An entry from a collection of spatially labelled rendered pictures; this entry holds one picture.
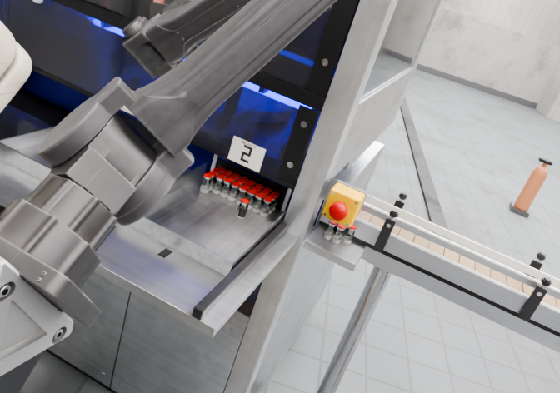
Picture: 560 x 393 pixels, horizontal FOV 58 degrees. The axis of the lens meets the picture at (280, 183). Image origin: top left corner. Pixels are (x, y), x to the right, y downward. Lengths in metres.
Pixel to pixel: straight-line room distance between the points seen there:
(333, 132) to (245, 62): 0.64
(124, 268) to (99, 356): 0.83
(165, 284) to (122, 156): 0.51
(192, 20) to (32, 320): 0.45
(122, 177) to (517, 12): 11.36
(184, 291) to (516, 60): 11.12
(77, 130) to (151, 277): 0.54
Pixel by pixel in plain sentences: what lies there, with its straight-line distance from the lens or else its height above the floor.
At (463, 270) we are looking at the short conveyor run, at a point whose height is 0.93.
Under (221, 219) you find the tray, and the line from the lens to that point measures 1.17.
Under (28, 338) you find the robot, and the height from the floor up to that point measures 1.13.
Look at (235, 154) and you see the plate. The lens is 1.20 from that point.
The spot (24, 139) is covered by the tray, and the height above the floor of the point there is 0.90.
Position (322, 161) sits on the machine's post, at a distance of 1.12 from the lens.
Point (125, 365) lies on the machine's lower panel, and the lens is 1.72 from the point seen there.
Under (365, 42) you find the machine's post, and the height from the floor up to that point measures 1.35.
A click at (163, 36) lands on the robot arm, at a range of 0.77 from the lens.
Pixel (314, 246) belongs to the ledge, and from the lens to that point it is 1.20.
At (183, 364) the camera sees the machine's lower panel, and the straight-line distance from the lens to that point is 1.57.
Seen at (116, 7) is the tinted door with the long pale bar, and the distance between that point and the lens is 1.34.
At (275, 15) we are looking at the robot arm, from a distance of 0.49.
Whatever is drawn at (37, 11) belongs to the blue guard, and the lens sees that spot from 1.49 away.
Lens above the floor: 1.46
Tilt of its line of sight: 24 degrees down
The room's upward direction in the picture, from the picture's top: 18 degrees clockwise
